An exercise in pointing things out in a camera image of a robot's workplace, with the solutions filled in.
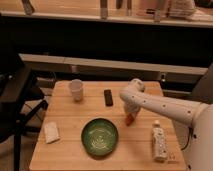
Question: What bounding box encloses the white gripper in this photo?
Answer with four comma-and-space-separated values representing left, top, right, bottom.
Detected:
124, 102, 140, 119

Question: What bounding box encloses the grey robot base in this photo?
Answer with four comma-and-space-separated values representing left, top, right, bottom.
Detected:
173, 63, 213, 171

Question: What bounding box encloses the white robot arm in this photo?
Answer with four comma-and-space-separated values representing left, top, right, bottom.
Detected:
119, 78, 213, 128

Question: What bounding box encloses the black rectangular remote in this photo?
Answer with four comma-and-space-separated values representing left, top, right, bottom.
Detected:
104, 89, 113, 106

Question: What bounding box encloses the green ceramic plate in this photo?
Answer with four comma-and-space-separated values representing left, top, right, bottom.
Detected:
81, 118, 119, 157

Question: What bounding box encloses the white plastic cup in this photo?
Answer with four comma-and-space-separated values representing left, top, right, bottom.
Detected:
69, 79, 83, 101

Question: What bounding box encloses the white folded cloth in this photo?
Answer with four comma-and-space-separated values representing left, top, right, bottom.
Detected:
44, 122, 60, 144

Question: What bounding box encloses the black office chair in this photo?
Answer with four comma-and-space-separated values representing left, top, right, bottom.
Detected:
0, 50, 48, 171

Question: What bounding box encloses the black cable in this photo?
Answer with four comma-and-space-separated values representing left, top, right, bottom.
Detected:
179, 128, 194, 151

